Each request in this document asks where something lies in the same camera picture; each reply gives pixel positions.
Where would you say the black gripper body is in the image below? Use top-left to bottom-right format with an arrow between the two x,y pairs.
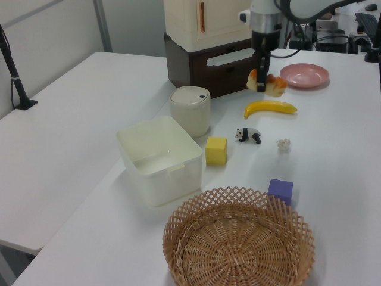
251,29 -> 280,60

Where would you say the orange glazed toy bread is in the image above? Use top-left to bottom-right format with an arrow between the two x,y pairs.
246,69 -> 289,98

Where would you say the woven wicker basket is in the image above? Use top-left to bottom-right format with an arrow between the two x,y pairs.
161,186 -> 316,286

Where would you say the dark brown wooden drawer box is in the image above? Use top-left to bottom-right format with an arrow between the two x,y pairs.
163,32 -> 271,99

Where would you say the yellow toy banana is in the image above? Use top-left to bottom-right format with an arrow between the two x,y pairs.
243,100 -> 298,120

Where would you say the pink plastic plate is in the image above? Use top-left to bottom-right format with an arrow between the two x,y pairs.
279,63 -> 330,89

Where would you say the cream plastic storage cabinet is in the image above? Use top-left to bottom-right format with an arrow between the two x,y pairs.
163,0 -> 254,51

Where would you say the panda toy figure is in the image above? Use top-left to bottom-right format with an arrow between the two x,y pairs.
233,127 -> 263,145

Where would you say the black computer box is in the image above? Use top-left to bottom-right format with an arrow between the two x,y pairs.
315,35 -> 349,54

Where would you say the small crumpled white paper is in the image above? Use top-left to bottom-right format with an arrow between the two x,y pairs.
276,138 -> 292,153

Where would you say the white desktop trash can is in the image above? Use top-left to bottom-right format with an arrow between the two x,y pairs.
168,85 -> 211,139

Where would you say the yellow foam cube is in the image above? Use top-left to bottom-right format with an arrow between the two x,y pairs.
205,136 -> 229,166

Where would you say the black keyboard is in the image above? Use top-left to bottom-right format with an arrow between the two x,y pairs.
355,12 -> 381,42

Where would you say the black desk clamp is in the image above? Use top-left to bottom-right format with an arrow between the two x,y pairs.
364,43 -> 381,63

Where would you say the purple foam cube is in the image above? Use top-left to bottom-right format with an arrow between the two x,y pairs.
267,178 -> 295,206

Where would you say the white plastic storage bin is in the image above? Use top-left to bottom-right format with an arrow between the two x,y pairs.
115,115 -> 204,208

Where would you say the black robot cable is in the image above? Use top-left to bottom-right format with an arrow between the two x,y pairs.
267,17 -> 303,60

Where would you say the grey metal partition post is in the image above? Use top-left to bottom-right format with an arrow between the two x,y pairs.
93,0 -> 113,53

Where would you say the black clamped camera stand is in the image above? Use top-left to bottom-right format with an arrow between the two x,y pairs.
0,23 -> 39,111

